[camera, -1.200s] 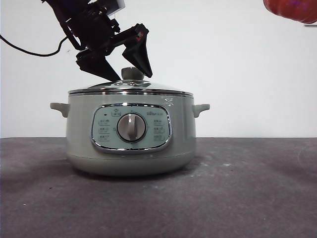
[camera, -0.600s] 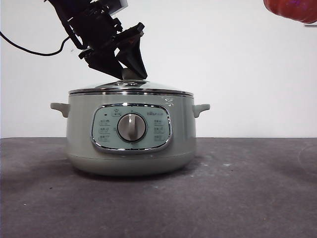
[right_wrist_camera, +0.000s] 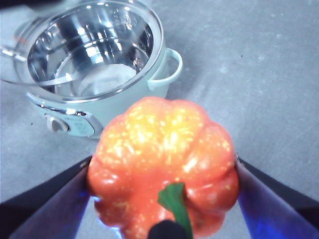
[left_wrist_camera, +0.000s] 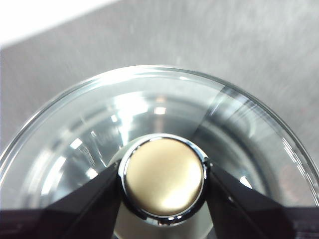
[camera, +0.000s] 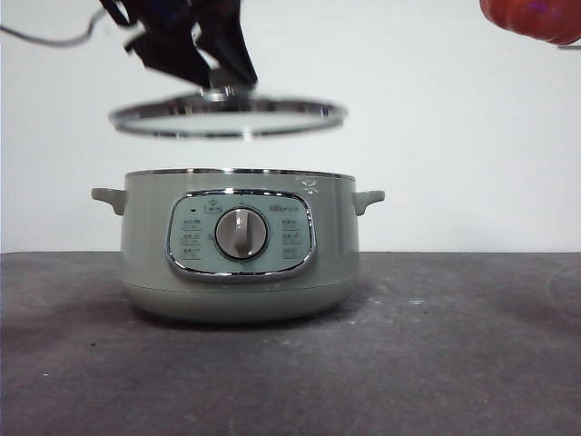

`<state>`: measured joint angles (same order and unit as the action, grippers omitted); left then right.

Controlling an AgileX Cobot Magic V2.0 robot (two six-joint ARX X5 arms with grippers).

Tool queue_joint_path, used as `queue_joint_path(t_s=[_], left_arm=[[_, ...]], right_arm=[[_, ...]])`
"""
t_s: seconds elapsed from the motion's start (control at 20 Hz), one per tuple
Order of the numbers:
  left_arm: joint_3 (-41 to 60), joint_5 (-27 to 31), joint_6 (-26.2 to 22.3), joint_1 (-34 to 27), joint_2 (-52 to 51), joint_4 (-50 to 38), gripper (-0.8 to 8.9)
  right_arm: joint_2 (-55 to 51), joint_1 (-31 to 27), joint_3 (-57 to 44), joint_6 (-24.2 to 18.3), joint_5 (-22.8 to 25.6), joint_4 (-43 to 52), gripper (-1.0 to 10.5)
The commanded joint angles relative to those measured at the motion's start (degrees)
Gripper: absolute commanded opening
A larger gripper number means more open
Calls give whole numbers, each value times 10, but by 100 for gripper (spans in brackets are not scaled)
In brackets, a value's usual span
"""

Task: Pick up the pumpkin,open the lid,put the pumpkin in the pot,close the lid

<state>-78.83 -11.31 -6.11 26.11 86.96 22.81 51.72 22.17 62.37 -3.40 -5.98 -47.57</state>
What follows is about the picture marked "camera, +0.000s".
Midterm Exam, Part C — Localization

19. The glass lid with green knob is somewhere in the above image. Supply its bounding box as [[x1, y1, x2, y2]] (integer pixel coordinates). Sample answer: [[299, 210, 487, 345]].
[[107, 67, 350, 140]]

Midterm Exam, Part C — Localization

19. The orange toy pumpkin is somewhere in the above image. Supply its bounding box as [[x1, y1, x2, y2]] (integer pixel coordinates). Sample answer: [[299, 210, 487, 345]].
[[479, 0, 581, 45]]

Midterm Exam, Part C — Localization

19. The pale green electric cooking pot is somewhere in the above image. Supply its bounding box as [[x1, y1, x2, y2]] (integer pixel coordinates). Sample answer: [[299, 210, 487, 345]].
[[91, 167, 386, 324]]

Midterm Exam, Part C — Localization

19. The thin black cable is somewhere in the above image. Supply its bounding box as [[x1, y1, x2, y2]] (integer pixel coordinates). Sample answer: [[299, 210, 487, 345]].
[[0, 8, 110, 47]]

